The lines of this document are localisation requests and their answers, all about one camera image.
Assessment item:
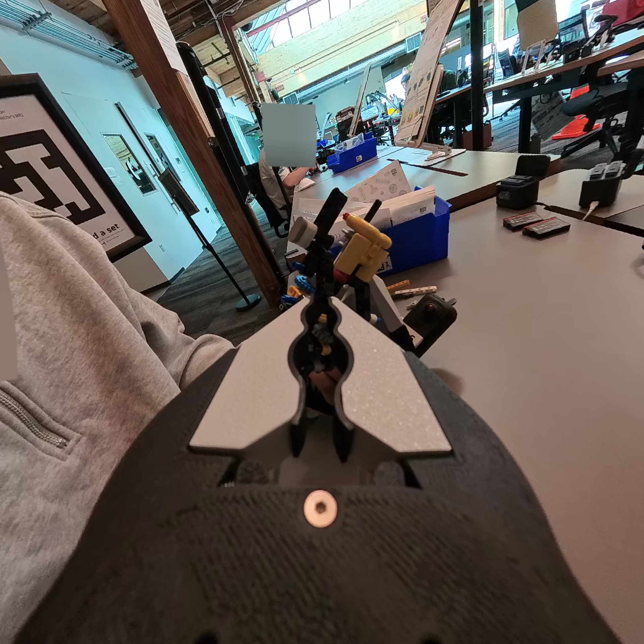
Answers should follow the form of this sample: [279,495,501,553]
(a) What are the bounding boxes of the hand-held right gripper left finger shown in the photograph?
[189,297,309,459]

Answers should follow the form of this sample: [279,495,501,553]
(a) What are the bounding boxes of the black-legged office desk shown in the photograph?
[483,34,644,154]

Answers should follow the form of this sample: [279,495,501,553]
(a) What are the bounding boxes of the orange cone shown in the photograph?
[551,86,603,142]

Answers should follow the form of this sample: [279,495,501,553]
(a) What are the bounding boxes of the small screen on stand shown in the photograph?
[158,167,200,217]

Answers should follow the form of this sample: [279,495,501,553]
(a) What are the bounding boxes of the small blue plastic bin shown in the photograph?
[327,133,379,175]

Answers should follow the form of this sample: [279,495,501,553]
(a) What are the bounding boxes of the small wooden sign board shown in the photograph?
[348,63,374,138]

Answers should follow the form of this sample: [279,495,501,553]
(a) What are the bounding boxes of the black battery charger case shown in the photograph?
[495,154,552,210]

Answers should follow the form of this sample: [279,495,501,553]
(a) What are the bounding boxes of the printed paper sheet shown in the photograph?
[346,160,412,208]

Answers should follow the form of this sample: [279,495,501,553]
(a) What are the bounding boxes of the black and yellow lego model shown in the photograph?
[282,189,393,418]

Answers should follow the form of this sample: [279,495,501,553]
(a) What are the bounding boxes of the stack of white booklets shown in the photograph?
[292,185,437,233]

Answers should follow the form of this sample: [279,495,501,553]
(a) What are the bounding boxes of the black stanchion pole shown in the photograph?
[176,42,262,312]

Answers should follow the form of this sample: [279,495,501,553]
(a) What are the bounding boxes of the paper notice on pillar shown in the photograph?
[140,0,195,74]

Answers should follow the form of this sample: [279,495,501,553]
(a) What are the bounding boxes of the large wooden sign board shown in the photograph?
[394,0,468,163]

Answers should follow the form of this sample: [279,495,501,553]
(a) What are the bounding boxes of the person's left hand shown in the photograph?
[309,370,344,404]

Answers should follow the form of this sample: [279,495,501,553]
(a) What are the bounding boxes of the wall conduit pipes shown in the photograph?
[0,9,138,71]

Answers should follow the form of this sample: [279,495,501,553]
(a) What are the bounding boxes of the wooden pillar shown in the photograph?
[102,0,283,309]

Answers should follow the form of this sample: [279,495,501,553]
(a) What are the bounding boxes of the black mesh office chair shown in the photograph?
[559,78,644,158]

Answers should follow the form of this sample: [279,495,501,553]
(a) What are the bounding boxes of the black framed poster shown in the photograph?
[0,74,153,263]

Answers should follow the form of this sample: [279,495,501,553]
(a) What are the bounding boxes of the person's left forearm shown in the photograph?
[0,191,238,403]

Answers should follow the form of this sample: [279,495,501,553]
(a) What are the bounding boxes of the black camera battery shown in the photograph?
[522,217,572,239]
[502,211,544,232]

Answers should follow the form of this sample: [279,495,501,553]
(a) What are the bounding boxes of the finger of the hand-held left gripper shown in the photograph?
[371,280,406,335]

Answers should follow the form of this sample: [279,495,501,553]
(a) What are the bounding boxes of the black charging dock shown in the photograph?
[579,162,626,209]

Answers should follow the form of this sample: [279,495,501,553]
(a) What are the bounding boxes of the black strip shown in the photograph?
[400,160,470,178]

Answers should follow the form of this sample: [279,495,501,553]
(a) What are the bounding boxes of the large blue plastic bin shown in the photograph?
[287,194,452,278]

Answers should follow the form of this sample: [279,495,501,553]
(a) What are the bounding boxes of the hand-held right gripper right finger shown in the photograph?
[329,296,452,463]

